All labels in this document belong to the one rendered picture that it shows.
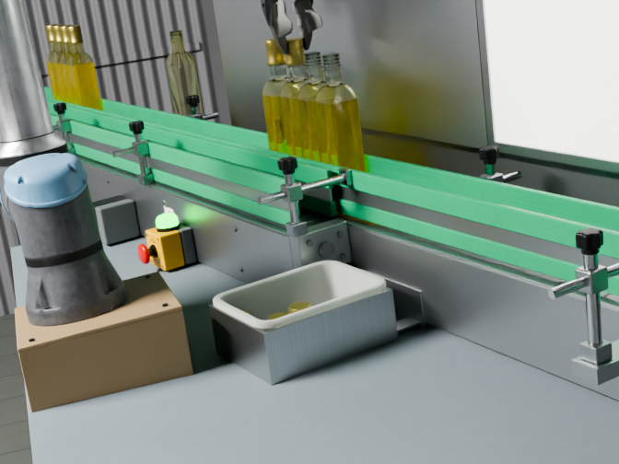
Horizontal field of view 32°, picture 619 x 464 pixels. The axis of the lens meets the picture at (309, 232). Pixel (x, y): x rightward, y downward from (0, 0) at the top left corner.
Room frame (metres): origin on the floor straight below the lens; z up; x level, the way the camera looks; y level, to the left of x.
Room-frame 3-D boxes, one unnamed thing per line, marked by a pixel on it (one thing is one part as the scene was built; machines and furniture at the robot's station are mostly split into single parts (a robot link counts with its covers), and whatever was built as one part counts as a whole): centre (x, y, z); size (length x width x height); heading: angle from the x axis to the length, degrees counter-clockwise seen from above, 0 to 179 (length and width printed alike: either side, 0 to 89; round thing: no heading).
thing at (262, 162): (2.51, 0.39, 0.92); 1.75 x 0.01 x 0.08; 30
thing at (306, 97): (1.87, -0.04, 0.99); 0.06 x 0.06 x 0.21; 30
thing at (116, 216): (2.27, 0.41, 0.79); 0.08 x 0.08 x 0.08; 30
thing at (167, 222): (2.03, 0.27, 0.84); 0.04 x 0.04 x 0.03
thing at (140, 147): (2.18, 0.34, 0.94); 0.07 x 0.04 x 0.13; 120
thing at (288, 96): (1.92, -0.02, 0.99); 0.06 x 0.06 x 0.21; 30
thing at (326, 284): (1.54, 0.03, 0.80); 0.22 x 0.17 x 0.09; 120
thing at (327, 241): (1.70, -0.02, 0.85); 0.09 x 0.04 x 0.07; 120
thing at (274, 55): (1.97, 0.02, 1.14); 0.04 x 0.04 x 0.04
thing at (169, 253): (2.03, 0.27, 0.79); 0.07 x 0.07 x 0.07; 30
